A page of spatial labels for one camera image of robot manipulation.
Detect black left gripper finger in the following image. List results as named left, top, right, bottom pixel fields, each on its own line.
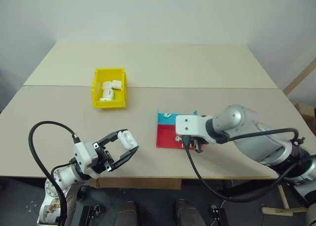
left=109, top=145, right=140, bottom=172
left=98, top=129, right=129, bottom=148

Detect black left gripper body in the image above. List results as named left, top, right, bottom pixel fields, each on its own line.
left=92, top=141, right=117, bottom=174

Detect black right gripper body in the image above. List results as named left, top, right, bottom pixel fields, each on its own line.
left=181, top=134, right=209, bottom=149

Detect yellow plastic bin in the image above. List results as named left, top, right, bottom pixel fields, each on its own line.
left=91, top=67, right=130, bottom=110

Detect white parts in bin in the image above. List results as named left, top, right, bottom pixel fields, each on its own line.
left=99, top=89, right=115, bottom=102

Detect red and teal felt tray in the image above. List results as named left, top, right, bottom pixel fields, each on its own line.
left=155, top=108, right=206, bottom=150

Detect brown cardboard sheet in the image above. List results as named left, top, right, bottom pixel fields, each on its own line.
left=89, top=177, right=182, bottom=190

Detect dark rounded shape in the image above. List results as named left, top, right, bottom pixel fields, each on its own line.
left=115, top=200, right=139, bottom=226
left=174, top=199, right=206, bottom=226

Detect wooden stand leg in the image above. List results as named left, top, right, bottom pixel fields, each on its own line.
left=261, top=184, right=310, bottom=217

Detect brown cardboard box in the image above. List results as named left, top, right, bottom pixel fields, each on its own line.
left=292, top=100, right=316, bottom=128

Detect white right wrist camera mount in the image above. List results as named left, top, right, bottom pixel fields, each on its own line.
left=175, top=114, right=214, bottom=144

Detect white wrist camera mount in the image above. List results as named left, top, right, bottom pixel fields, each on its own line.
left=74, top=141, right=100, bottom=180
left=175, top=114, right=214, bottom=144

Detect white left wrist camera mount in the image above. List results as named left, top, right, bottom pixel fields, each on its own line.
left=74, top=141, right=100, bottom=180

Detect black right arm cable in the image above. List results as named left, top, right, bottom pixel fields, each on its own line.
left=182, top=128, right=306, bottom=203

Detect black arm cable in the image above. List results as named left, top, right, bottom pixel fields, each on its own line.
left=28, top=121, right=82, bottom=226
left=182, top=128, right=306, bottom=203

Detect black metal bracket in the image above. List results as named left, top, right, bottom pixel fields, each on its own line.
left=80, top=204, right=105, bottom=226
left=209, top=204, right=229, bottom=226

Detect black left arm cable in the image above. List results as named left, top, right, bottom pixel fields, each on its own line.
left=28, top=121, right=82, bottom=226

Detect light wooden post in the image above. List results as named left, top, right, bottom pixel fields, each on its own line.
left=283, top=58, right=316, bottom=96

